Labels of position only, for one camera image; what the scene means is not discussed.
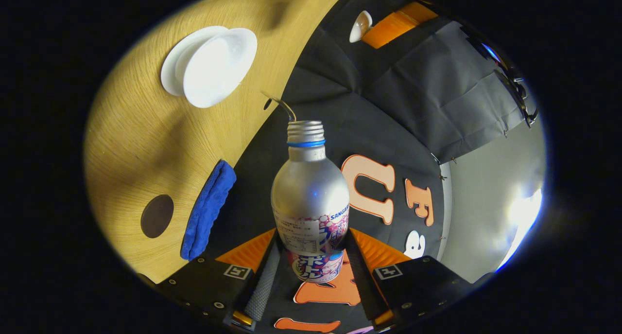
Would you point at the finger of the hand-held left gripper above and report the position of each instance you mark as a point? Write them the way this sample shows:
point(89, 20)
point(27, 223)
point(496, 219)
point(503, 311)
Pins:
point(398, 25)

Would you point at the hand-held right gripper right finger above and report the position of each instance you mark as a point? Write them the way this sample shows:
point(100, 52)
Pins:
point(362, 280)

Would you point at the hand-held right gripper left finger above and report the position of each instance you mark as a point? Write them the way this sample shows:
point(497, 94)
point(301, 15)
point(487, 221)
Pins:
point(265, 280)

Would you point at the silver water bottle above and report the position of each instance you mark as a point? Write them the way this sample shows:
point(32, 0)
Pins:
point(311, 198)

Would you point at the dark brown round coaster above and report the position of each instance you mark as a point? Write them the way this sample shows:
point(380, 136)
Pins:
point(157, 216)

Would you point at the white teacup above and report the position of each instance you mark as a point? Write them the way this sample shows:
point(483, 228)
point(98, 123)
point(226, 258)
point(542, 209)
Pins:
point(218, 69)

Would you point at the blue folded towel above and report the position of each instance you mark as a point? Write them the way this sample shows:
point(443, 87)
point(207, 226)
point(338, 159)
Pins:
point(209, 207)

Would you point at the grey cloth panel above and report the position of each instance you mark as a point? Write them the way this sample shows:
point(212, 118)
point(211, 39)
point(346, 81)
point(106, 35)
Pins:
point(461, 96)

